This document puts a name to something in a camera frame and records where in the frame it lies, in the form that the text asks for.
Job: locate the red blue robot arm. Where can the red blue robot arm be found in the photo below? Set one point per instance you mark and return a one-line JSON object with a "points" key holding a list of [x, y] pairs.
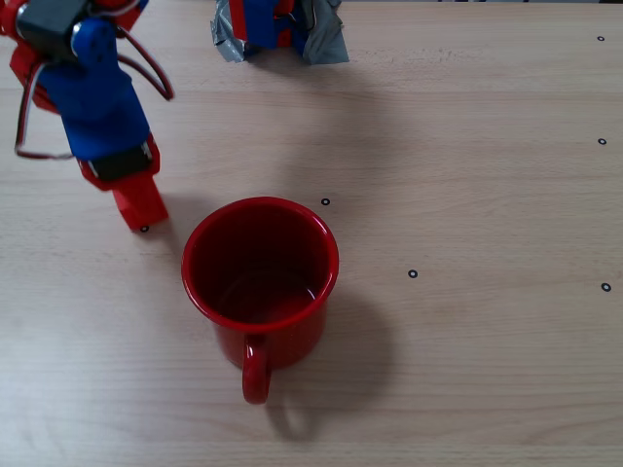
{"points": [[44, 24]]}

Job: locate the red enamel mug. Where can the red enamel mug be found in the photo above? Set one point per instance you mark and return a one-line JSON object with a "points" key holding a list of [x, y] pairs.
{"points": [[263, 272]]}

